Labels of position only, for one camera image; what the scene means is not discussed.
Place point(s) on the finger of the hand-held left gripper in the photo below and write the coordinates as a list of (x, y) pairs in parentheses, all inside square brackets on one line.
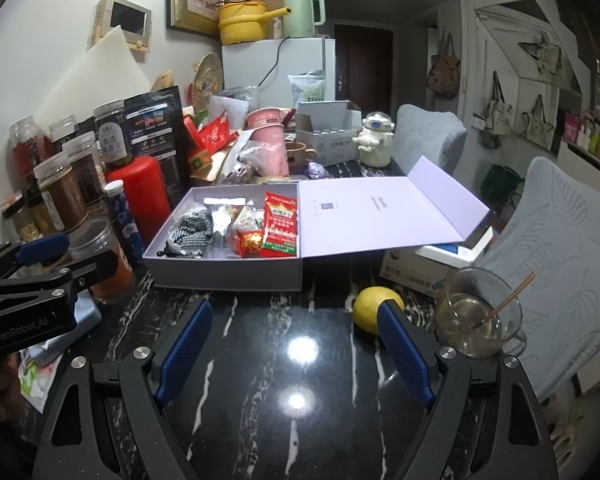
[(90, 270), (42, 249)]

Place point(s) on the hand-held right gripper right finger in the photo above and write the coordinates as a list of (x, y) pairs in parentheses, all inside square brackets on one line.
[(405, 352)]

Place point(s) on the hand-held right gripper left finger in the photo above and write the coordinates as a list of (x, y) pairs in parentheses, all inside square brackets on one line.
[(185, 352)]

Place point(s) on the small red gold snack packet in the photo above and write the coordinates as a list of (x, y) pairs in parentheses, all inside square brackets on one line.
[(250, 244)]

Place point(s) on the silver clear snack packet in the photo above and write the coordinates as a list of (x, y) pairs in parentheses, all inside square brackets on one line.
[(225, 220)]

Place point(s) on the lavender gift box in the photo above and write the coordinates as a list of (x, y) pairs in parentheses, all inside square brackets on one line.
[(370, 210)]

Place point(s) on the clear bag of white pieces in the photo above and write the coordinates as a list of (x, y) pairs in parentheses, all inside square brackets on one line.
[(247, 217)]

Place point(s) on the long red snack packet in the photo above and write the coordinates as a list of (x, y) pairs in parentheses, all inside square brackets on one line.
[(280, 225)]

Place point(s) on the small jar of nuts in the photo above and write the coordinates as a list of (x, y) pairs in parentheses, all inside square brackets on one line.
[(20, 220)]

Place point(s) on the light blue box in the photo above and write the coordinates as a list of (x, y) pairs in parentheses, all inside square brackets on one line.
[(85, 315)]

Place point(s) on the jar of brown powder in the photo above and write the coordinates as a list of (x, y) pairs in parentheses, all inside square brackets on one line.
[(62, 197)]

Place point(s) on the yellow lemon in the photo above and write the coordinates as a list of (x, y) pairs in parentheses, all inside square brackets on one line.
[(367, 310)]

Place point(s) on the blue tablet tube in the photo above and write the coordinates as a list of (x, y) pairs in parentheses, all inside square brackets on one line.
[(125, 220)]

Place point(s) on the green white paper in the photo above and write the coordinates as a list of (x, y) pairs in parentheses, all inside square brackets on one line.
[(37, 385)]

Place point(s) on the glass mug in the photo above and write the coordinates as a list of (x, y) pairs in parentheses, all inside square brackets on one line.
[(475, 320)]

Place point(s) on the white medicine carton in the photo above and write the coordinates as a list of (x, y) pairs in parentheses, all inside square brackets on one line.
[(415, 275)]

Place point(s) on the red canister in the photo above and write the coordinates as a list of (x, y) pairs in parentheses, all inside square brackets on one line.
[(140, 195)]

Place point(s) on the jar of dark food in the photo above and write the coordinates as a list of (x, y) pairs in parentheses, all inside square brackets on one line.
[(87, 170)]

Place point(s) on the jar of red dried fruit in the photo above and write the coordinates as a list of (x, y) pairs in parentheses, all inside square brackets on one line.
[(27, 150)]

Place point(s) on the blue white flat box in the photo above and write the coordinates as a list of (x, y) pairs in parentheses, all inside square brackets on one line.
[(455, 252)]

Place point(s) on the clear jar with silver lid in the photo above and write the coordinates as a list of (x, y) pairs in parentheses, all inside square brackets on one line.
[(62, 132)]

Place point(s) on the thin stirring stick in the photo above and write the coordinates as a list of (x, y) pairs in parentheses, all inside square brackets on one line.
[(510, 295)]

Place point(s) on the black snack bag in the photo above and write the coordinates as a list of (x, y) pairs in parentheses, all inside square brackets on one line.
[(157, 130)]

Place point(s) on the green yellow packet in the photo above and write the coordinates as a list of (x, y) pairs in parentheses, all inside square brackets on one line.
[(200, 160)]

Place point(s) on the pink plush slipper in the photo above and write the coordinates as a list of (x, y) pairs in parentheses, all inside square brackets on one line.
[(565, 425)]

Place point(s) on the large light blue quilted chair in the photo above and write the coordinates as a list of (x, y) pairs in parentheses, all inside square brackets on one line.
[(565, 270)]

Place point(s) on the white foam board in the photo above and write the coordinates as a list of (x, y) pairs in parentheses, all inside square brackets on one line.
[(105, 80)]

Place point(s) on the crumpled clear plastic bag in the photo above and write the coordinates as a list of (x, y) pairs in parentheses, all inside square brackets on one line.
[(247, 160)]

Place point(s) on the green bag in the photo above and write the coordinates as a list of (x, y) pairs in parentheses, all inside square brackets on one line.
[(502, 185)]

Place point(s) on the purple candy wrapper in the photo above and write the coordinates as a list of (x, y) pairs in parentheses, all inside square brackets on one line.
[(316, 171)]

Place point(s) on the white paper sheet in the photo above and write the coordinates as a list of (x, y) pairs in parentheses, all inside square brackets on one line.
[(230, 112)]

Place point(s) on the small light blue quilted chair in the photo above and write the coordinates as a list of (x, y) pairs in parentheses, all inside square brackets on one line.
[(430, 137)]

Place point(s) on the pink cup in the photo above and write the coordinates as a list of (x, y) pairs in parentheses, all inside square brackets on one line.
[(270, 145)]

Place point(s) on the woven round fan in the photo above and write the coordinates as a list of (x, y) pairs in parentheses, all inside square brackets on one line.
[(207, 80)]

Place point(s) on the brown mug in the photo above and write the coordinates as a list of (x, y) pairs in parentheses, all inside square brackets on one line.
[(300, 152)]

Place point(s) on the open white cardboard box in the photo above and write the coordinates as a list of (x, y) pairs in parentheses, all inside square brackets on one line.
[(330, 135)]

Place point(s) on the canvas tote bag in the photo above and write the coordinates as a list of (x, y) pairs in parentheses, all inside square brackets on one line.
[(497, 112), (539, 125)]

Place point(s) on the row of bottles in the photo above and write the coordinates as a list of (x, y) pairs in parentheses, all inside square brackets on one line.
[(590, 140)]

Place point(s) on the green white pouch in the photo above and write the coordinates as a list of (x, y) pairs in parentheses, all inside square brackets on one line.
[(307, 87)]

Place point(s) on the brown tote bag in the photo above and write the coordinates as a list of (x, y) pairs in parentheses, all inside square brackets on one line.
[(444, 72)]

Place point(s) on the yellow pot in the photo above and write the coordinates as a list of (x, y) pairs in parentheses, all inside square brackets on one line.
[(242, 25)]

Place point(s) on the dark wooden door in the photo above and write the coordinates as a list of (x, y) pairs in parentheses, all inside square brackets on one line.
[(365, 60)]

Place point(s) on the white refrigerator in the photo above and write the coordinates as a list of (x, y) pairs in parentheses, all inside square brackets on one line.
[(305, 57)]

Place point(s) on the pale green electric kettle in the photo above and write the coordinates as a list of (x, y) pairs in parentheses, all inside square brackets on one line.
[(300, 15)]

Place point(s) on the white house-shaped cabinet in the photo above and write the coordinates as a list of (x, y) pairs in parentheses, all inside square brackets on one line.
[(505, 35)]

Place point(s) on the wall intercom panel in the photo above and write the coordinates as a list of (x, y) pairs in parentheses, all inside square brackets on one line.
[(125, 20)]

